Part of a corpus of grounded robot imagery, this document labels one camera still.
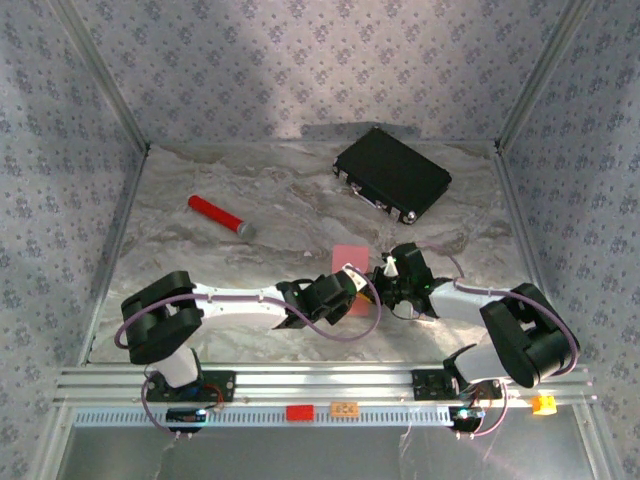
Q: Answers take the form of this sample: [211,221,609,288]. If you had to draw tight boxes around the grey slotted cable duct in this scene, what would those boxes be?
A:
[72,405,501,429]

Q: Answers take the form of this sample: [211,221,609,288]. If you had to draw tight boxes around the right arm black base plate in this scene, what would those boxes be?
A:
[411,369,503,401]

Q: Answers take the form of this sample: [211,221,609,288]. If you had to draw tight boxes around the red cylinder marker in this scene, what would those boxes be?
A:
[187,195,258,240]

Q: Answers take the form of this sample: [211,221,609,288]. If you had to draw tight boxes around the aluminium mounting rail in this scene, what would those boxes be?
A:
[52,363,599,407]

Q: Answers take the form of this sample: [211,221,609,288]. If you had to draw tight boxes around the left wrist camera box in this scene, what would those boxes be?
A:
[341,266,372,297]

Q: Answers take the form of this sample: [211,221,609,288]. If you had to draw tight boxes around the aluminium frame post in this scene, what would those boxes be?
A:
[496,0,596,154]
[49,0,151,154]

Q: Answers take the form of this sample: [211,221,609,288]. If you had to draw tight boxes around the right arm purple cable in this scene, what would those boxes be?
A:
[419,242,581,440]

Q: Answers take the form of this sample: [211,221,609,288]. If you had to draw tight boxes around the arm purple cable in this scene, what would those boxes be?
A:
[114,264,384,442]
[419,242,581,440]

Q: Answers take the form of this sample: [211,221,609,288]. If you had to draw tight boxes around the pink paper sheet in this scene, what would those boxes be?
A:
[331,244,372,317]

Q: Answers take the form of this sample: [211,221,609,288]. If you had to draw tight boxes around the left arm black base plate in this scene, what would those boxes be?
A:
[145,370,236,403]

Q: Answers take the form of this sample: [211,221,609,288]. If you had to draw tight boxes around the black hard case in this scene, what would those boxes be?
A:
[332,127,453,226]

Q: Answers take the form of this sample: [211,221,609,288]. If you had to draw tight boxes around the aluminium side rail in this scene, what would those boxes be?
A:
[492,144,551,311]
[79,144,151,366]

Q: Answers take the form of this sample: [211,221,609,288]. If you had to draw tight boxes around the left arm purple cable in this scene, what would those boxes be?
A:
[114,264,384,442]

